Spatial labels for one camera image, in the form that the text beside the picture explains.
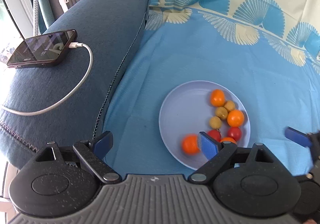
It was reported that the red cherry tomato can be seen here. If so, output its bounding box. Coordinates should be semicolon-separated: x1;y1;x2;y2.
227;127;242;142
207;129;221;142

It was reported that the tan longan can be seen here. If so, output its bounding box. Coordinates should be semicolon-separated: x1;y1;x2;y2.
224;100;236;112
209;116;222;130
215;107;228;120

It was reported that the small orange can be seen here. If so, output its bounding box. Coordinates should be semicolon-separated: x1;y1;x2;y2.
181;134;200;155
210;89;226;107

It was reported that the orange mid tablecloth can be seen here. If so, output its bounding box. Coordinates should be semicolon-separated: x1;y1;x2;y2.
227;110;245;127

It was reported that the lavender plate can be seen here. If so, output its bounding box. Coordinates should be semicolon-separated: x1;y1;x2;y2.
158;81;251;170

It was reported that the black smartphone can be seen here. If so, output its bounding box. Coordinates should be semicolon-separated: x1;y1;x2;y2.
7;29;77;69

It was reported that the blue fan-pattern tablecloth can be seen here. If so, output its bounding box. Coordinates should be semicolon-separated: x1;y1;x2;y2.
104;0;319;175

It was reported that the blue sofa armrest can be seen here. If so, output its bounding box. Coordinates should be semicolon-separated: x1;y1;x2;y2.
1;0;149;168

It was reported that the white charging cable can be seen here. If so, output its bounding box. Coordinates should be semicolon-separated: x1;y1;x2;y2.
1;42;94;117

